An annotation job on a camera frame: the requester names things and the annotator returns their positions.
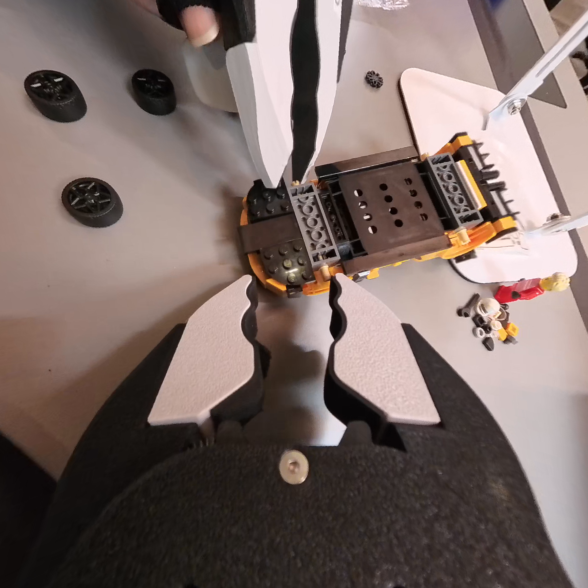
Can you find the black mesh chair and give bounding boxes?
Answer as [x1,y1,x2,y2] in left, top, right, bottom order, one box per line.
[0,431,57,588]

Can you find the pile of small lego parts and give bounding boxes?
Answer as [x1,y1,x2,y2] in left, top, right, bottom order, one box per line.
[457,294,520,352]

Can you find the lego sticker sheet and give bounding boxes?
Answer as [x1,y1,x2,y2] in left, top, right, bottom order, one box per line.
[478,227,530,260]

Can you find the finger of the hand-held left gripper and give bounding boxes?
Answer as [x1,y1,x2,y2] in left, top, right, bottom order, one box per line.
[301,0,344,180]
[225,0,306,189]

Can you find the red lego piece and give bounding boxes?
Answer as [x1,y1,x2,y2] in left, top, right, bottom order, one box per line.
[495,272,571,304]

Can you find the black lego wheel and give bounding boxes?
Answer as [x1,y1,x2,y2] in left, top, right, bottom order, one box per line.
[61,177,124,229]
[23,69,88,123]
[131,69,177,116]

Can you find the black quarter-round lego plate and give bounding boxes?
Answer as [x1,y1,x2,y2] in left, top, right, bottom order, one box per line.
[258,241,316,286]
[246,179,293,220]

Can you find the person's left hand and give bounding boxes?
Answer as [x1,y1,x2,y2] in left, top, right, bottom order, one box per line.
[180,8,221,47]

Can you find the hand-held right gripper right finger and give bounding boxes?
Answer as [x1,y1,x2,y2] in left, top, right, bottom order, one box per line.
[323,274,443,444]

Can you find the orange lego car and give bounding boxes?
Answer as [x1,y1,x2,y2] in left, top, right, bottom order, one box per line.
[237,133,521,300]

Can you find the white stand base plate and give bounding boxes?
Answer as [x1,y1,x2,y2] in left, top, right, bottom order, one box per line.
[399,14,588,285]

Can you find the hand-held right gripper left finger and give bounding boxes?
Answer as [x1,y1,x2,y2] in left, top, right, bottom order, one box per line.
[147,275,272,442]

